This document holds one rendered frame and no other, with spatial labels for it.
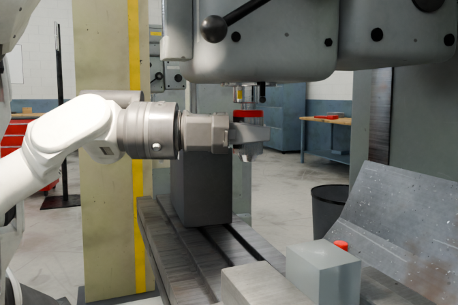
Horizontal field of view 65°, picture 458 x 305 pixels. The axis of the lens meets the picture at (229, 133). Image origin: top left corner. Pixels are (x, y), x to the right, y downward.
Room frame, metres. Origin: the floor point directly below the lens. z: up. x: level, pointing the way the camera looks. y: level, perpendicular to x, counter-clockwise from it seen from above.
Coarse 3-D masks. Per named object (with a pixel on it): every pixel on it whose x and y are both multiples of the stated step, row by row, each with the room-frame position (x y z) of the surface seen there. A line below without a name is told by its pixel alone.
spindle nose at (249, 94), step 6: (234, 90) 0.54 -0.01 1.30; (240, 90) 0.53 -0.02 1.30; (246, 90) 0.52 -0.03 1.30; (252, 90) 0.52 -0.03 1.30; (258, 90) 0.53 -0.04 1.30; (234, 96) 0.54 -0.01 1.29; (246, 96) 0.52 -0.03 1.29; (252, 96) 0.52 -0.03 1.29; (258, 96) 0.53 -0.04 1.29; (234, 102) 0.54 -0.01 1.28; (240, 102) 0.53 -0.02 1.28; (246, 102) 0.52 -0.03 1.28; (252, 102) 0.53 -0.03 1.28; (258, 102) 0.53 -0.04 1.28
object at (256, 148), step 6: (234, 120) 0.54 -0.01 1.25; (240, 120) 0.53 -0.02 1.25; (246, 120) 0.52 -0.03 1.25; (252, 120) 0.53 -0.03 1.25; (258, 120) 0.53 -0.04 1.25; (234, 144) 0.54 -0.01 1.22; (240, 144) 0.53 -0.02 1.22; (246, 144) 0.52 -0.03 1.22; (252, 144) 0.53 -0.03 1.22; (258, 144) 0.53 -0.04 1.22; (234, 150) 0.54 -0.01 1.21; (240, 150) 0.53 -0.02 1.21; (246, 150) 0.52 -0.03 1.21; (252, 150) 0.53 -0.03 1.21; (258, 150) 0.53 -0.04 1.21
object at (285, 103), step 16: (272, 96) 8.15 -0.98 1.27; (288, 96) 7.72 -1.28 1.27; (304, 96) 7.85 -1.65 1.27; (272, 112) 8.14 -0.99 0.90; (288, 112) 7.72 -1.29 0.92; (304, 112) 7.86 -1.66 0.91; (272, 128) 8.13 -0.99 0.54; (288, 128) 7.73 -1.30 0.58; (272, 144) 8.12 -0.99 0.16; (288, 144) 7.73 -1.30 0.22
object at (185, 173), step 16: (176, 160) 0.90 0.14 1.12; (192, 160) 0.81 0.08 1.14; (208, 160) 0.82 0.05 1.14; (224, 160) 0.84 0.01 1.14; (176, 176) 0.91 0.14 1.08; (192, 176) 0.81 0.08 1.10; (208, 176) 0.82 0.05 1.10; (224, 176) 0.84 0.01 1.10; (176, 192) 0.91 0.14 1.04; (192, 192) 0.81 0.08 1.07; (208, 192) 0.82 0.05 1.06; (224, 192) 0.84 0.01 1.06; (176, 208) 0.92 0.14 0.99; (192, 208) 0.81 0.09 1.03; (208, 208) 0.82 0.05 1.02; (224, 208) 0.84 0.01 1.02; (192, 224) 0.81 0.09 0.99; (208, 224) 0.82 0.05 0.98
